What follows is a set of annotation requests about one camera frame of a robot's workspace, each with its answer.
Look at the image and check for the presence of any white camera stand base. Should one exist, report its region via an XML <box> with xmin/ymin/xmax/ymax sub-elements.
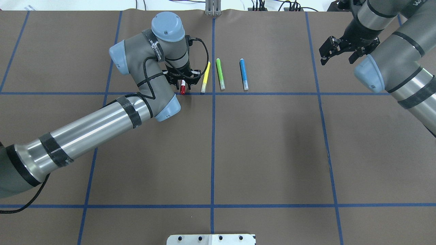
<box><xmin>166</xmin><ymin>234</ymin><xmax>256</xmax><ymax>245</ymax></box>

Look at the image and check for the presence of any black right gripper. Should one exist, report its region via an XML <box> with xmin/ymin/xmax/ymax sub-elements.
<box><xmin>319</xmin><ymin>35</ymin><xmax>380</xmax><ymax>66</ymax></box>

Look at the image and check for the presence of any yellow highlighter pen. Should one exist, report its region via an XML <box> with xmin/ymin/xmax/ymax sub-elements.
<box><xmin>200</xmin><ymin>61</ymin><xmax>211</xmax><ymax>93</ymax></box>

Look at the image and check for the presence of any blue marker pen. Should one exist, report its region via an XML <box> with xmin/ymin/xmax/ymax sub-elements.
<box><xmin>239</xmin><ymin>59</ymin><xmax>249</xmax><ymax>91</ymax></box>

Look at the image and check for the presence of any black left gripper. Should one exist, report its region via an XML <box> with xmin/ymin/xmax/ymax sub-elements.
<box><xmin>162</xmin><ymin>67</ymin><xmax>201</xmax><ymax>89</ymax></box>

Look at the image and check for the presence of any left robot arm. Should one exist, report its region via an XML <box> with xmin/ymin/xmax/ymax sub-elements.
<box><xmin>0</xmin><ymin>12</ymin><xmax>193</xmax><ymax>198</ymax></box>

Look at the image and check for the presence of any grey aluminium frame post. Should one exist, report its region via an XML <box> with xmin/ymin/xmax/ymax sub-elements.
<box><xmin>205</xmin><ymin>0</ymin><xmax>222</xmax><ymax>17</ymax></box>

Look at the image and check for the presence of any red and white marker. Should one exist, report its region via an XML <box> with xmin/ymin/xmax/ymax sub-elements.
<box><xmin>180</xmin><ymin>80</ymin><xmax>186</xmax><ymax>95</ymax></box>

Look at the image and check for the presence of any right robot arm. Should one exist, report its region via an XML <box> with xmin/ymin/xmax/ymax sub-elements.
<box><xmin>319</xmin><ymin>0</ymin><xmax>436</xmax><ymax>135</ymax></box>

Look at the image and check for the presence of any green highlighter pen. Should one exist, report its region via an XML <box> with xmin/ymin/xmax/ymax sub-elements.
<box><xmin>216</xmin><ymin>58</ymin><xmax>225</xmax><ymax>90</ymax></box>

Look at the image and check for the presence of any brown paper table mat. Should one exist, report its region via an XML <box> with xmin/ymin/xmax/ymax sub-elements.
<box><xmin>1</xmin><ymin>11</ymin><xmax>435</xmax><ymax>245</ymax></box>

